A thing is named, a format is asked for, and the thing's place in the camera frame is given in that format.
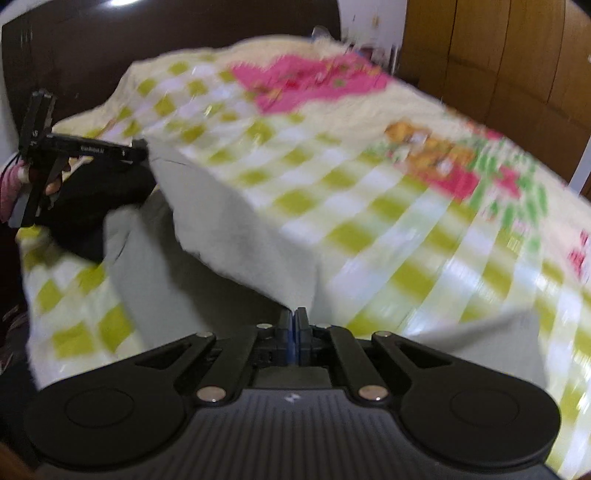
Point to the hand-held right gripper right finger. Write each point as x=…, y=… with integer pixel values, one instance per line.
x=301, y=344

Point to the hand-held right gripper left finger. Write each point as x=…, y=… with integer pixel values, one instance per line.
x=287, y=344

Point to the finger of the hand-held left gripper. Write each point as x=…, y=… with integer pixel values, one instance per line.
x=136, y=152

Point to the dark brown headboard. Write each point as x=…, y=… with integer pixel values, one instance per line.
x=138, y=32

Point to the person's left forearm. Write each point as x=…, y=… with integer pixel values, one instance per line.
x=9, y=187

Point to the person's left hand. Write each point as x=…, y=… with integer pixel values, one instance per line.
x=51, y=187

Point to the wooden wardrobe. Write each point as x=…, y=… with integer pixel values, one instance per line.
x=498, y=60

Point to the checkered printed blanket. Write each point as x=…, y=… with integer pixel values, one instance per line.
x=369, y=194

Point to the black cloth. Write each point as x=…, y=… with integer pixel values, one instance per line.
x=92, y=207

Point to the light grey pants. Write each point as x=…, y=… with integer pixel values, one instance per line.
x=231, y=240

